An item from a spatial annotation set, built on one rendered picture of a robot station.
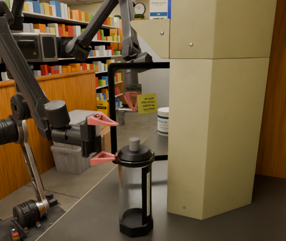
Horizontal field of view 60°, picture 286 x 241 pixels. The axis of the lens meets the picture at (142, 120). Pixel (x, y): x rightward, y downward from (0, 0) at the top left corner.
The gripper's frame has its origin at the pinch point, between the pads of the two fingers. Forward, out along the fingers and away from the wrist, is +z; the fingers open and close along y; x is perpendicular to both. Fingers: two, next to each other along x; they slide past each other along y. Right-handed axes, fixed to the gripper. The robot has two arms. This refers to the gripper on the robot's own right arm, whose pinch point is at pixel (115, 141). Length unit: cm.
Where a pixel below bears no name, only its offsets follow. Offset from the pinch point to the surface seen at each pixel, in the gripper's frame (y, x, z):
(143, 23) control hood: 30.9, 8.6, 4.6
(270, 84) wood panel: 12, 46, 41
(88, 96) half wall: -44, 263, -182
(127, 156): -1.6, -4.3, 5.5
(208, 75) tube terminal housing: 18.0, 8.6, 22.5
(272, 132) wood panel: -6, 46, 44
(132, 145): 0.4, -1.8, 5.7
